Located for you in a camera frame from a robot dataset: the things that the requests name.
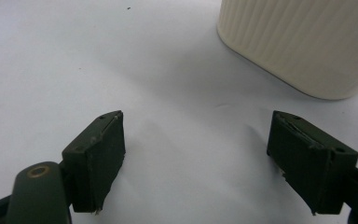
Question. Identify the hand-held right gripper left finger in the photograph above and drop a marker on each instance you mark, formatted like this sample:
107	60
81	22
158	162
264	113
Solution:
101	161

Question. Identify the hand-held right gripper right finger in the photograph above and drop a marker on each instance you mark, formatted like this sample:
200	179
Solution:
310	161

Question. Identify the cream pump bottle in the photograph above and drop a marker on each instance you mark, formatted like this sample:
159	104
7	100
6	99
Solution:
298	43

